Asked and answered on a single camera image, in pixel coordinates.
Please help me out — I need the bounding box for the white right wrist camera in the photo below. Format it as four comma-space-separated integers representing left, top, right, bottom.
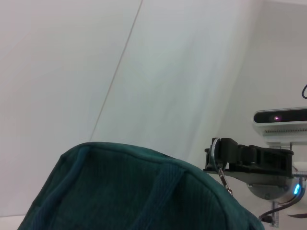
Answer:
253, 106, 307, 147

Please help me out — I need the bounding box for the dark right arm cable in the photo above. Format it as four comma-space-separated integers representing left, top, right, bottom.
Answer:
258, 191, 303, 223

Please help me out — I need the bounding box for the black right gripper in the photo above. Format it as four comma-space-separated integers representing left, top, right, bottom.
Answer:
202, 137, 295, 185

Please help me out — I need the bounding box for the dark teal fabric bag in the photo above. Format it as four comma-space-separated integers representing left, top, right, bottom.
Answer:
16, 141, 265, 230

